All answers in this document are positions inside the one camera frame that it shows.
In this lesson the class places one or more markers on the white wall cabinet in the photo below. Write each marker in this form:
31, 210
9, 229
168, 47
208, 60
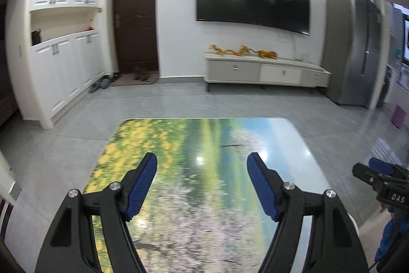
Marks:
60, 74

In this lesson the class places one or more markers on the table with landscape print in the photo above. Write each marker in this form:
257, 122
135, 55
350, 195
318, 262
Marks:
198, 196

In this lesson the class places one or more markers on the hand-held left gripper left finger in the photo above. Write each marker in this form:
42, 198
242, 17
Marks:
143, 183

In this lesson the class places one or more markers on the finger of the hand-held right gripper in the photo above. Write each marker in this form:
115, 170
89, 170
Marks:
393, 193
382, 166

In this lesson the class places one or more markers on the dark brown door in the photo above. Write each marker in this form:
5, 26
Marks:
135, 20

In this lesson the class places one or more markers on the white TV cabinet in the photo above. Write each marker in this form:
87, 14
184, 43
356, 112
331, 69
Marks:
265, 71

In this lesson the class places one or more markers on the golden dragon ornament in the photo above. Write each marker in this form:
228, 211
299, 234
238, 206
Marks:
230, 51

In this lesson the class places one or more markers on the grey refrigerator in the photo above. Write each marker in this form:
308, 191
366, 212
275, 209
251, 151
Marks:
348, 46

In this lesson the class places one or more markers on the brown doormat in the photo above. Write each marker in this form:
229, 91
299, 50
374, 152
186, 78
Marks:
127, 80

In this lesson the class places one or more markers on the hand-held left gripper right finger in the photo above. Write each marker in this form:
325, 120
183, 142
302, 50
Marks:
260, 186

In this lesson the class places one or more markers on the pair of grey slippers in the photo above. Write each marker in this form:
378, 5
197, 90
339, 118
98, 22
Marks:
102, 84

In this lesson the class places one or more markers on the black item on shelf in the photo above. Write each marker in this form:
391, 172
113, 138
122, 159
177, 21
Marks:
36, 37

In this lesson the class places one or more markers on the person's right hand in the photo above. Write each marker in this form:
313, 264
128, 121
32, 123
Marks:
387, 237

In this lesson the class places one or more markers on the golden tiger ornament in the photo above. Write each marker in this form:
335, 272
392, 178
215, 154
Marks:
267, 54

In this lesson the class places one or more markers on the pair of grey shoes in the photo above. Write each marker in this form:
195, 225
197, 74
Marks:
141, 73

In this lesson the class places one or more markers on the purple stool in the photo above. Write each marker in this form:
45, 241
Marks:
398, 117

